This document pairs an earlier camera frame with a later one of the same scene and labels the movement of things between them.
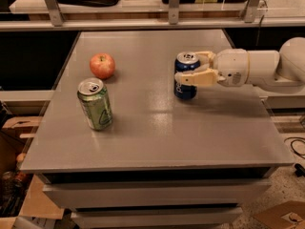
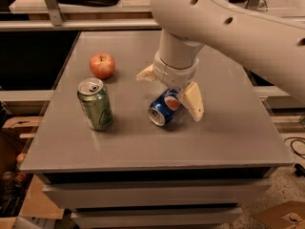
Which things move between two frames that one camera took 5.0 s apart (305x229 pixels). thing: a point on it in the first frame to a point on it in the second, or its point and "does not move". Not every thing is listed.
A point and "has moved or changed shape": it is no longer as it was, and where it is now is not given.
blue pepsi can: (186, 61) has moved or changed shape
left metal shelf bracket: (56, 15) does not move
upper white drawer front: (68, 196) does not move
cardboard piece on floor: (290, 215) does not move
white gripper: (231, 66) to (172, 74)
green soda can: (95, 102) does not move
